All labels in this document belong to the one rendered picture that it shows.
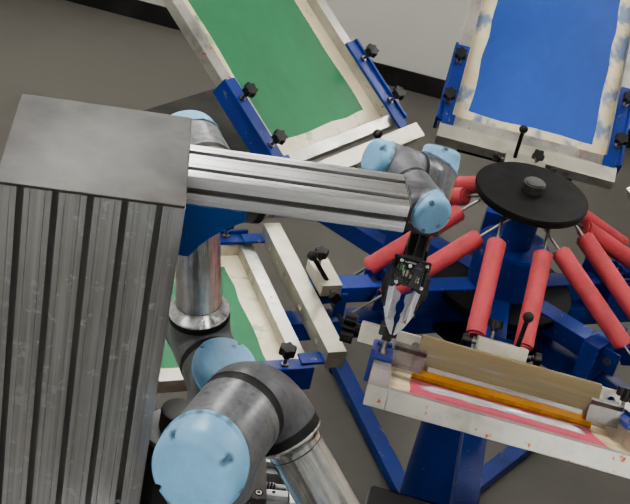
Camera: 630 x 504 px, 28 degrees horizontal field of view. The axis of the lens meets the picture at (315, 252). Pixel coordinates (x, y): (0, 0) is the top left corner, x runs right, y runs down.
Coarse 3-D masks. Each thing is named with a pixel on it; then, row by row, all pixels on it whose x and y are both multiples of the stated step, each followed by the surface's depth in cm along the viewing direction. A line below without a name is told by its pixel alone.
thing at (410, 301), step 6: (408, 294) 238; (414, 294) 236; (408, 300) 238; (414, 300) 238; (408, 306) 238; (414, 306) 238; (402, 312) 238; (408, 312) 234; (402, 318) 238; (408, 318) 238; (396, 324) 238; (402, 324) 238; (396, 330) 238
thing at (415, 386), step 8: (416, 384) 272; (424, 384) 277; (432, 384) 282; (416, 392) 256; (424, 392) 260; (432, 392) 265; (456, 392) 278; (448, 400) 257; (456, 400) 262; (488, 400) 280; (480, 408) 259; (488, 408) 263
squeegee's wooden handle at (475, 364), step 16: (432, 352) 275; (448, 352) 275; (464, 352) 275; (480, 352) 275; (448, 368) 275; (464, 368) 275; (480, 368) 275; (496, 368) 274; (512, 368) 274; (528, 368) 274; (544, 368) 274; (496, 384) 274; (512, 384) 274; (528, 384) 274; (544, 384) 274; (560, 384) 274; (576, 384) 273; (592, 384) 273; (560, 400) 273; (576, 400) 273
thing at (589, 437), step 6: (516, 408) 279; (510, 414) 263; (534, 414) 277; (540, 414) 280; (522, 420) 258; (528, 420) 261; (558, 420) 278; (546, 426) 259; (552, 426) 262; (576, 426) 275; (582, 426) 279; (564, 432) 257; (570, 432) 260; (588, 432) 270; (582, 438) 254; (588, 438) 258; (594, 438) 261; (600, 444) 252
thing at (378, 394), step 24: (384, 384) 222; (384, 408) 217; (408, 408) 216; (432, 408) 216; (456, 408) 216; (480, 432) 215; (504, 432) 215; (528, 432) 215; (552, 432) 218; (624, 432) 263; (552, 456) 215; (576, 456) 214; (600, 456) 214; (624, 456) 214
